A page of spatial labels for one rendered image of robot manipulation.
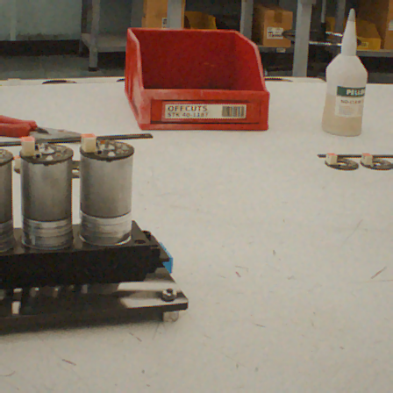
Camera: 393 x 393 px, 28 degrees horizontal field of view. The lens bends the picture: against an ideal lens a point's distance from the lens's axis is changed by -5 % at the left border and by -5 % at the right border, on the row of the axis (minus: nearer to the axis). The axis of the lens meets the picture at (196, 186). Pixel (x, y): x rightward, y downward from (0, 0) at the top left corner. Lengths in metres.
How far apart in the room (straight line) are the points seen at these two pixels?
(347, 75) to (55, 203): 0.33
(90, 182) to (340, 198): 0.20
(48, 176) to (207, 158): 0.23
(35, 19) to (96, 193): 4.40
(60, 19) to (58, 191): 4.42
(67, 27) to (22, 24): 0.26
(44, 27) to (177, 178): 4.26
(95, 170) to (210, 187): 0.16
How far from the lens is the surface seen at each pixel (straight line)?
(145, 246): 0.38
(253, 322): 0.36
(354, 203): 0.51
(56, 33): 4.78
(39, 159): 0.36
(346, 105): 0.64
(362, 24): 5.11
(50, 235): 0.37
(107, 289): 0.36
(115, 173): 0.36
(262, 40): 4.60
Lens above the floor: 0.92
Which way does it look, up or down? 20 degrees down
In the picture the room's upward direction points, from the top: 4 degrees clockwise
